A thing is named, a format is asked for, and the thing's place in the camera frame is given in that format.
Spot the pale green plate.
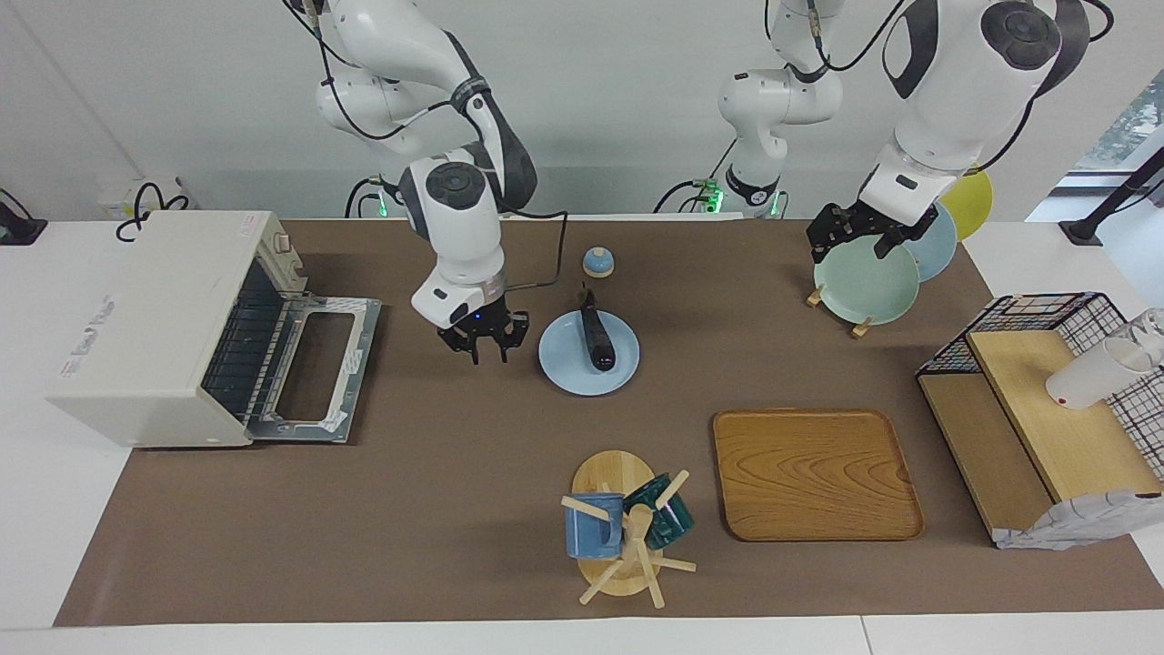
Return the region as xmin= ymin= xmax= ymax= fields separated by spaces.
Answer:
xmin=813 ymin=235 xmax=921 ymax=326

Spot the light blue racked plate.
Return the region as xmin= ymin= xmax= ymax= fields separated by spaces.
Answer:
xmin=905 ymin=202 xmax=958 ymax=283

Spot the black desk mount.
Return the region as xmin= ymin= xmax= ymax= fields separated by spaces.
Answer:
xmin=0 ymin=189 xmax=48 ymax=247

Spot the black wire mesh panel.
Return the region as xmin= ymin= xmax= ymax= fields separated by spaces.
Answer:
xmin=917 ymin=291 xmax=1164 ymax=456

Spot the light blue round plate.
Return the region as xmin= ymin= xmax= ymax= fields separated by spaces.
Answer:
xmin=538 ymin=309 xmax=640 ymax=397

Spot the brown table mat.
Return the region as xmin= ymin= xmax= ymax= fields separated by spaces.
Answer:
xmin=53 ymin=218 xmax=1164 ymax=629

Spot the black base cable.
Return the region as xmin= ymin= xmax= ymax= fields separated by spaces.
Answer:
xmin=655 ymin=136 xmax=739 ymax=216

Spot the wooden serving tray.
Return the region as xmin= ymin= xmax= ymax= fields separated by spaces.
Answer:
xmin=712 ymin=408 xmax=926 ymax=543

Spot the cream toaster oven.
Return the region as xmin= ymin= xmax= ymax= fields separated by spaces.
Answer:
xmin=45 ymin=211 xmax=306 ymax=448

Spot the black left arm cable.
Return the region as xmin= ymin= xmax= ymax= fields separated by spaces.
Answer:
xmin=764 ymin=0 xmax=910 ymax=74

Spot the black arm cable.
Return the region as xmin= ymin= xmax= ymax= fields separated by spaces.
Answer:
xmin=764 ymin=0 xmax=910 ymax=74
xmin=282 ymin=0 xmax=570 ymax=294

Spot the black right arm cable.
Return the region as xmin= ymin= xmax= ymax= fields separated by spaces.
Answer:
xmin=282 ymin=0 xmax=570 ymax=294

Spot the white cup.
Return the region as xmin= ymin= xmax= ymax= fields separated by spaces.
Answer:
xmin=1046 ymin=337 xmax=1151 ymax=410

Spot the glass oven door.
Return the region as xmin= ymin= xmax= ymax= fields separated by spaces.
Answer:
xmin=250 ymin=293 xmax=383 ymax=445

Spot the blue mug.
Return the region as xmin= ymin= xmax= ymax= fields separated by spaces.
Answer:
xmin=564 ymin=492 xmax=627 ymax=559

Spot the wooden shelf unit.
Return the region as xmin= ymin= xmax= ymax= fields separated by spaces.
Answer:
xmin=917 ymin=329 xmax=1164 ymax=551

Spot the black camera stand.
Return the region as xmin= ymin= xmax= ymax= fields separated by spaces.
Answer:
xmin=1059 ymin=146 xmax=1164 ymax=247

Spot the dark purple eggplant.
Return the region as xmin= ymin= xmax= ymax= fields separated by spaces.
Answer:
xmin=579 ymin=284 xmax=617 ymax=372

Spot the dark green mug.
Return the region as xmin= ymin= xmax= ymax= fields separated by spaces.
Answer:
xmin=623 ymin=473 xmax=695 ymax=550

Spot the clear glass cup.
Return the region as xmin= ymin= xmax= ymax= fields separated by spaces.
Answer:
xmin=1132 ymin=307 xmax=1164 ymax=365

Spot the wooden dish rack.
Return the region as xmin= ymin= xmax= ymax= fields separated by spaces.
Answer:
xmin=807 ymin=284 xmax=874 ymax=339

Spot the wooden mug tree stand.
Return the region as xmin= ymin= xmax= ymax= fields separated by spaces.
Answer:
xmin=561 ymin=450 xmax=697 ymax=609

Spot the yellow plate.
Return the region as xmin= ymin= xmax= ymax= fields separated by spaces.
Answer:
xmin=941 ymin=168 xmax=994 ymax=240

